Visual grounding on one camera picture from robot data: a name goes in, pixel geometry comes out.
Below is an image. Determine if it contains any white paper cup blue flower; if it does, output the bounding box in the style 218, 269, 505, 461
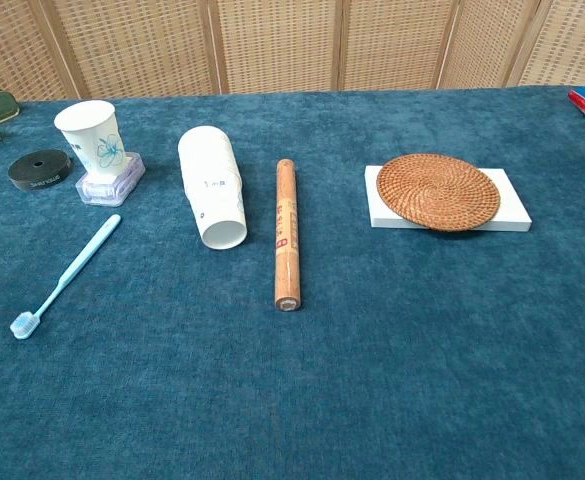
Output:
53, 99, 127, 177

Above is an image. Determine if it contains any white paper cup lying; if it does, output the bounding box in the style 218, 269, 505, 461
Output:
177, 125, 249, 251

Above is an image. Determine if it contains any round woven rattan coaster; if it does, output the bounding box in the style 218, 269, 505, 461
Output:
375, 153, 502, 232

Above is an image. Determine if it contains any light blue toothbrush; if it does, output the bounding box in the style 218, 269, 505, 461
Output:
9, 213, 123, 341

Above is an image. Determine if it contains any black tape roll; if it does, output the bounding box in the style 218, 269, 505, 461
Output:
7, 148, 74, 192

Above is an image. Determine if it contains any blue plush tablecloth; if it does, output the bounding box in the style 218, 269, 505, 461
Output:
0, 84, 585, 480

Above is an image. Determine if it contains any clear plastic box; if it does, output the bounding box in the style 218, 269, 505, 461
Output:
75, 151, 147, 208

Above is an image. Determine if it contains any white rectangular pad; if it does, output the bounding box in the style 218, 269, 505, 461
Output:
363, 165, 533, 233

